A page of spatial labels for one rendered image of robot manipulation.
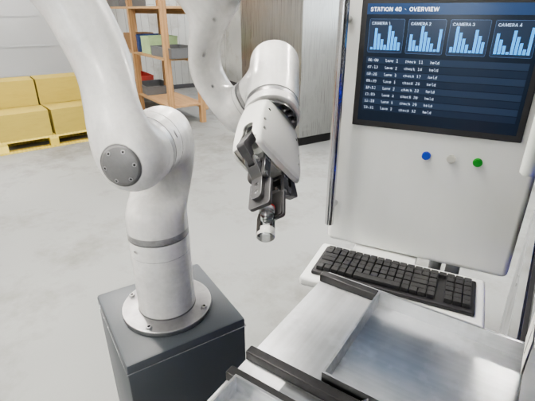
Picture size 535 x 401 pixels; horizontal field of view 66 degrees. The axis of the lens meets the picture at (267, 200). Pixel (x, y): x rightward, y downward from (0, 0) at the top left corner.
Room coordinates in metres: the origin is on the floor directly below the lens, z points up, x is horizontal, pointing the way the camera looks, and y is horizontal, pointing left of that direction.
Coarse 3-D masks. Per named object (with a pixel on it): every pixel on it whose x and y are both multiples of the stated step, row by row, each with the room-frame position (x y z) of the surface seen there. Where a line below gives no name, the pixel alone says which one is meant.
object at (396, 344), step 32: (384, 320) 0.66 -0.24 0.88; (416, 320) 0.66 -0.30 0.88; (448, 320) 0.63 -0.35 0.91; (352, 352) 0.57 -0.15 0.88; (384, 352) 0.57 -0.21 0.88; (416, 352) 0.57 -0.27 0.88; (448, 352) 0.57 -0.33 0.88; (480, 352) 0.57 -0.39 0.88; (512, 352) 0.56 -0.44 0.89; (352, 384) 0.50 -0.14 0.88; (384, 384) 0.50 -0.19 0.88; (416, 384) 0.50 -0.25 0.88; (448, 384) 0.50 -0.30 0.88; (480, 384) 0.50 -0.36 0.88; (512, 384) 0.50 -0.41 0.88
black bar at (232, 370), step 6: (234, 366) 0.52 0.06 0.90; (228, 372) 0.51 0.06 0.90; (234, 372) 0.51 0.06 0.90; (240, 372) 0.51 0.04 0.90; (228, 378) 0.50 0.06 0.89; (246, 378) 0.49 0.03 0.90; (252, 378) 0.49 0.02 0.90; (258, 384) 0.48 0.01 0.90; (264, 384) 0.48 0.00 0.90; (270, 390) 0.47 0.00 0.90; (276, 390) 0.47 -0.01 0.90; (276, 396) 0.46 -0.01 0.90; (282, 396) 0.46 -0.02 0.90; (288, 396) 0.46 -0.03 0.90
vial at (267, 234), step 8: (264, 208) 0.45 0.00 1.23; (272, 208) 0.45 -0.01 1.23; (264, 216) 0.44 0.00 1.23; (272, 216) 0.44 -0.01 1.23; (264, 224) 0.43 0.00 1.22; (272, 224) 0.43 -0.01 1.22; (256, 232) 0.43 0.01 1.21; (264, 232) 0.42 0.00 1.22; (272, 232) 0.42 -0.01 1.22; (264, 240) 0.42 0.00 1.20
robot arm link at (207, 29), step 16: (176, 0) 0.70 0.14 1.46; (192, 0) 0.67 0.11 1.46; (208, 0) 0.66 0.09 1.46; (224, 0) 0.67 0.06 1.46; (192, 16) 0.68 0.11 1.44; (208, 16) 0.67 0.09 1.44; (224, 16) 0.68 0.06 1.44; (192, 32) 0.68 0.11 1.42; (208, 32) 0.68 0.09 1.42; (224, 32) 0.71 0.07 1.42; (192, 48) 0.68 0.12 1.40; (208, 48) 0.69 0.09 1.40; (192, 64) 0.69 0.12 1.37; (208, 64) 0.70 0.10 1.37; (208, 80) 0.69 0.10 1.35; (224, 80) 0.72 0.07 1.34; (208, 96) 0.69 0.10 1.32; (224, 96) 0.69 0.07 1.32; (224, 112) 0.68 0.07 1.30; (240, 112) 0.67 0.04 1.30
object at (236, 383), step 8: (240, 376) 0.48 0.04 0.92; (232, 384) 0.48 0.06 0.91; (240, 384) 0.48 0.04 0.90; (248, 384) 0.47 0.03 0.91; (224, 392) 0.46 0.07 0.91; (232, 392) 0.48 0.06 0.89; (240, 392) 0.48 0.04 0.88; (248, 392) 0.47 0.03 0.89; (256, 392) 0.46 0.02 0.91; (264, 392) 0.45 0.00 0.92; (216, 400) 0.44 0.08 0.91; (224, 400) 0.46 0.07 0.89; (232, 400) 0.47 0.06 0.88; (240, 400) 0.47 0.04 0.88; (248, 400) 0.47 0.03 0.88; (256, 400) 0.46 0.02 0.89; (264, 400) 0.45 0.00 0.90; (272, 400) 0.44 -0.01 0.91; (280, 400) 0.44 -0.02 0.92
